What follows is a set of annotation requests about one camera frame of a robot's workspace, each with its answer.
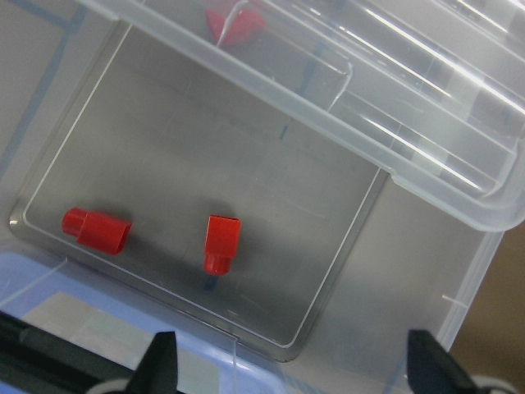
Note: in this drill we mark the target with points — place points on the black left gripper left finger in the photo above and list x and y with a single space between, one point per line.
157 370

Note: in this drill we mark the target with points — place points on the clear plastic storage box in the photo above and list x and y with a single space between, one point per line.
335 262

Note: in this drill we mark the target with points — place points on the red block from tray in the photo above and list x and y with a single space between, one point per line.
221 244

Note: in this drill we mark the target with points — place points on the red block centre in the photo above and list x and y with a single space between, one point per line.
246 23

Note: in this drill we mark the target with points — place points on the red block near latch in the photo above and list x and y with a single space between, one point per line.
98 231

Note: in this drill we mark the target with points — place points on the clear plastic box lid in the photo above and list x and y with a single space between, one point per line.
430 91

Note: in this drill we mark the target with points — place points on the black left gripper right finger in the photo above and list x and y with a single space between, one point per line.
431 369

